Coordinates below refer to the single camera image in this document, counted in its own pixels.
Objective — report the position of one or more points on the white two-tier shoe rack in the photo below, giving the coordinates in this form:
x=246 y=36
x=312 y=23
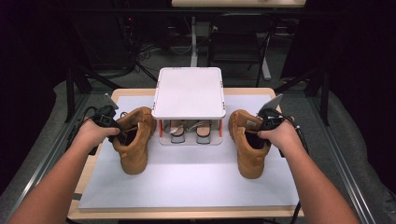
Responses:
x=189 y=93

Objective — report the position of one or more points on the grey metal floor rail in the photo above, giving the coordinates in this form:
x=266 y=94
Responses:
x=342 y=161
x=49 y=155

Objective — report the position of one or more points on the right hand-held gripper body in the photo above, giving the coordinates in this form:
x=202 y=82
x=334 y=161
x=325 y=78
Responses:
x=271 y=119

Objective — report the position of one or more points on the black chair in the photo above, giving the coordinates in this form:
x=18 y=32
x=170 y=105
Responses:
x=236 y=37

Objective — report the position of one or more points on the tan suede boot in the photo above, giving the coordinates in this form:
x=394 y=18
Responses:
x=135 y=155
x=249 y=161

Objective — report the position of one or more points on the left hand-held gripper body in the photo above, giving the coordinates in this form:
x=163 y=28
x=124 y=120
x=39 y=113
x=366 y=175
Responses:
x=106 y=116

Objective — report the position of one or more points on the grey tape strip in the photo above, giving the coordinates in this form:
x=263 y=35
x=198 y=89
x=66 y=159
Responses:
x=77 y=196

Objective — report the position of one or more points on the black metal stand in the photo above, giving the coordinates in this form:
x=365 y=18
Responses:
x=325 y=93
x=70 y=93

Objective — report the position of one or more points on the person's left hand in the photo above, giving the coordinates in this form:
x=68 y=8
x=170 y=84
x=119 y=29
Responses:
x=91 y=135

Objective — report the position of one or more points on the black heeled sandal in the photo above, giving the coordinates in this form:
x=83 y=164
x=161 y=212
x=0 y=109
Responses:
x=177 y=132
x=204 y=132

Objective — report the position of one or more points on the white table mat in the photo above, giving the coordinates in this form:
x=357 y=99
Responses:
x=186 y=183

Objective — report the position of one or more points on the person's right hand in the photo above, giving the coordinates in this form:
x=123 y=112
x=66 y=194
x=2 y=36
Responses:
x=283 y=137

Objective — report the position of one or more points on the white-legged desk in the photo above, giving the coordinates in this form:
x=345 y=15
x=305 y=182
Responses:
x=236 y=3

